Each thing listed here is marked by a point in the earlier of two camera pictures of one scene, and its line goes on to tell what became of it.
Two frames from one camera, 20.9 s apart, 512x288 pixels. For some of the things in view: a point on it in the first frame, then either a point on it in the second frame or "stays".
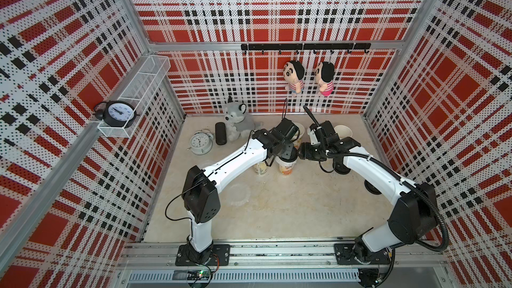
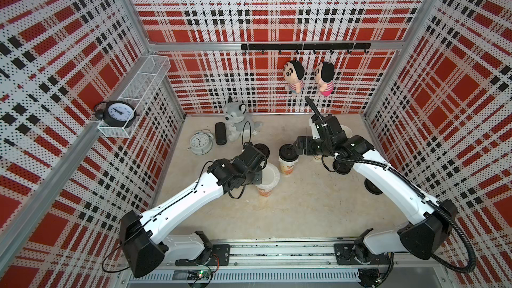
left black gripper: (287, 154) → (258, 177)
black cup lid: (293, 157) stays
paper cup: (286, 168) stays
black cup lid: (339, 167) stays
